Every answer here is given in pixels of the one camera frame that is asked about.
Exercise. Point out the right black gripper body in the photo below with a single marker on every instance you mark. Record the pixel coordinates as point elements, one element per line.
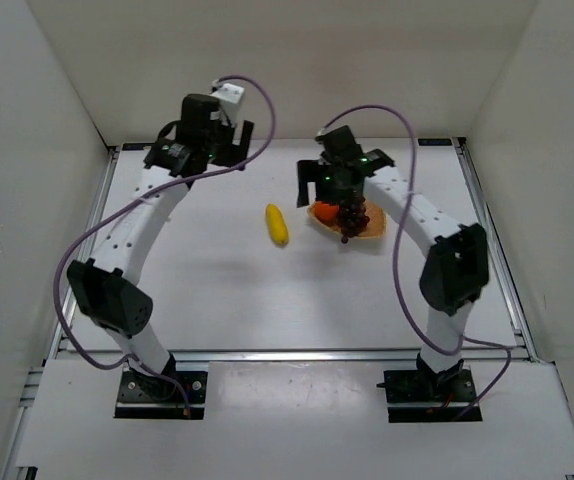
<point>337,170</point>

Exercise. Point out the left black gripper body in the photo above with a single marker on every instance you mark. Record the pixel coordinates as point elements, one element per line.
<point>234,145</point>

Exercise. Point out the orange fake fruit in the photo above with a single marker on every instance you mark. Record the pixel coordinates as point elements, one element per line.
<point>325,212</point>

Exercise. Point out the purple fake grape bunch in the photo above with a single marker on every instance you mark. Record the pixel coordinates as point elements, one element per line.
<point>351,218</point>

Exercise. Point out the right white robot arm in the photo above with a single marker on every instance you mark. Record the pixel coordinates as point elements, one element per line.
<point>456,267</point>

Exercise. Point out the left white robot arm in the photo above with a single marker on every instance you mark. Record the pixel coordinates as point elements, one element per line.
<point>106,284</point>

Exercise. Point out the yellow fake banana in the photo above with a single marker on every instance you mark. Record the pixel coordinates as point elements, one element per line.
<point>277,227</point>

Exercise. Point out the woven triangular fruit basket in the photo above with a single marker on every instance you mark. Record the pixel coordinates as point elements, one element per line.
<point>375,228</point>

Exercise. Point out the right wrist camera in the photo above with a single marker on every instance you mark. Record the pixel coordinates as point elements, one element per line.
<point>339,146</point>

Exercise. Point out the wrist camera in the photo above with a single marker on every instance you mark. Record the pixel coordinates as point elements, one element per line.
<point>230,97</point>
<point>339,146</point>

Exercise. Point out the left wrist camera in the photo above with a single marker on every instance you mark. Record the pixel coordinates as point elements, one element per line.
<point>230,97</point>

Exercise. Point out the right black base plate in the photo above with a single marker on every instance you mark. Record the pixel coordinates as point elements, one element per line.
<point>411,399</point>

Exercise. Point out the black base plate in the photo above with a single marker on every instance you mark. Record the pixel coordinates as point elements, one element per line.
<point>411,399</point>
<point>150,398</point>

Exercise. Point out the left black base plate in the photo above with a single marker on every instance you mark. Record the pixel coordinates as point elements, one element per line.
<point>150,398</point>

